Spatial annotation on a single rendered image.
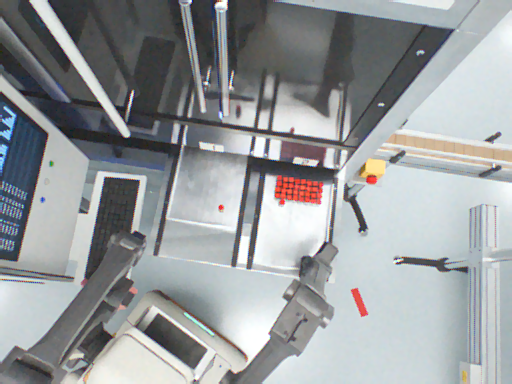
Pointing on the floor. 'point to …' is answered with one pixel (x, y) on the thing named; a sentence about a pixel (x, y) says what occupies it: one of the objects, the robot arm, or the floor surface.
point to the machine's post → (429, 78)
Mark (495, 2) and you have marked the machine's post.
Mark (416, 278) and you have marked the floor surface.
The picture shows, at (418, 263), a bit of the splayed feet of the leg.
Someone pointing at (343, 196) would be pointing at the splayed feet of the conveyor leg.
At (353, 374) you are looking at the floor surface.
